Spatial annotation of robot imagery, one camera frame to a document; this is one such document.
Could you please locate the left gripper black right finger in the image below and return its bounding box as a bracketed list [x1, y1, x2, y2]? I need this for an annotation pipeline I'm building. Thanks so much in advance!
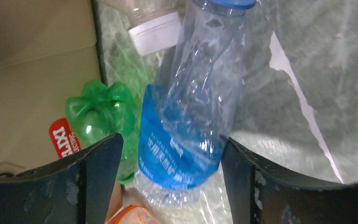
[221, 139, 358, 224]

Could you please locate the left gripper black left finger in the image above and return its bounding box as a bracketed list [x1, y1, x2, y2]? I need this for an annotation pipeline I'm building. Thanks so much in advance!
[0, 133, 123, 224]

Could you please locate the clear bottle blue label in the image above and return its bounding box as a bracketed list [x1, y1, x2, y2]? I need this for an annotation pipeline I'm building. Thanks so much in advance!
[135, 0, 256, 207]

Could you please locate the crushed orange label bottle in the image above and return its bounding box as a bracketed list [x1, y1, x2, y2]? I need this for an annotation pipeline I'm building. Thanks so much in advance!
[105, 204, 161, 224]

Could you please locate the green plastic bottle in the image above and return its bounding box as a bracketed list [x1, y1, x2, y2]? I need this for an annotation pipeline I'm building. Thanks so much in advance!
[65, 80, 139, 184]

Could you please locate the tan plastic toolbox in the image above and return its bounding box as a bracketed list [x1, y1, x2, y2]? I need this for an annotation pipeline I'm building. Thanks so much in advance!
[0, 0, 121, 208]

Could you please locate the large orange label bottle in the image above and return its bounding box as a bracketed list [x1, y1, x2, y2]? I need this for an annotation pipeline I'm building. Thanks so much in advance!
[98, 0, 187, 57]

